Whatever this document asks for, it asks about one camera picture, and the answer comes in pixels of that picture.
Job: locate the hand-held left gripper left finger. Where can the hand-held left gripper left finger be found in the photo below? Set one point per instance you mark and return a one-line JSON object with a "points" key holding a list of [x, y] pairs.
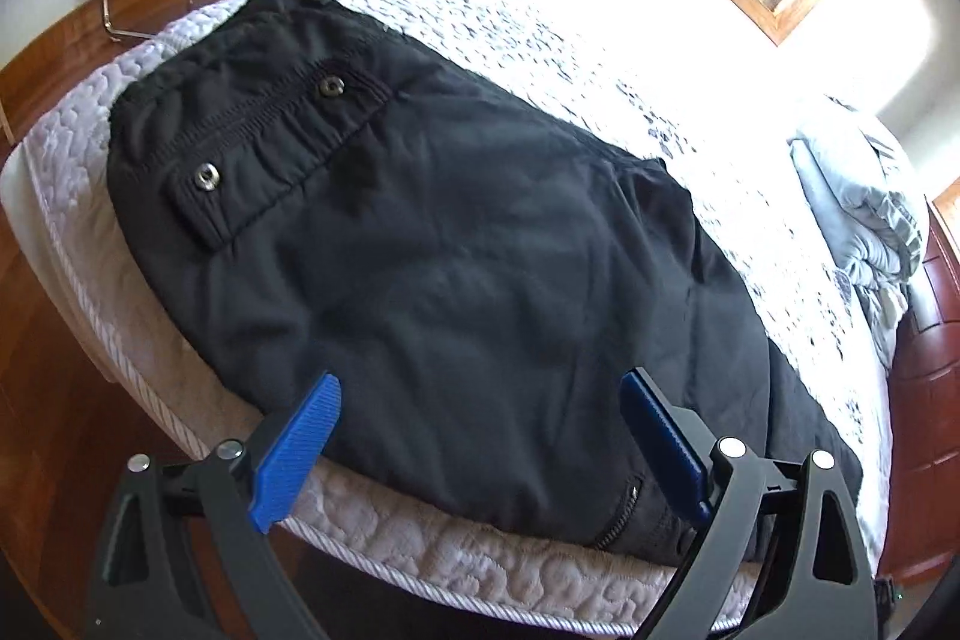
{"points": [[294, 437]]}

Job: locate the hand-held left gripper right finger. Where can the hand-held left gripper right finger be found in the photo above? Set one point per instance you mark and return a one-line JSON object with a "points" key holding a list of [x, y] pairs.
{"points": [[664, 437]]}

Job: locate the black jacket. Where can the black jacket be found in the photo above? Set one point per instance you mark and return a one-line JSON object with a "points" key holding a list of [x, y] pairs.
{"points": [[450, 265]]}

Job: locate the brown wooden headboard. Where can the brown wooden headboard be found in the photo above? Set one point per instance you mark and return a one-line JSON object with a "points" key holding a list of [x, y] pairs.
{"points": [[926, 400]]}

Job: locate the grey folded duvet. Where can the grey folded duvet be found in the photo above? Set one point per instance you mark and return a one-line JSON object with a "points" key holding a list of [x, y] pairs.
{"points": [[862, 212]]}

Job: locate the white quilted mattress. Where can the white quilted mattress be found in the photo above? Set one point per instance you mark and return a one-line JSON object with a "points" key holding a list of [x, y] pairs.
{"points": [[615, 85]]}

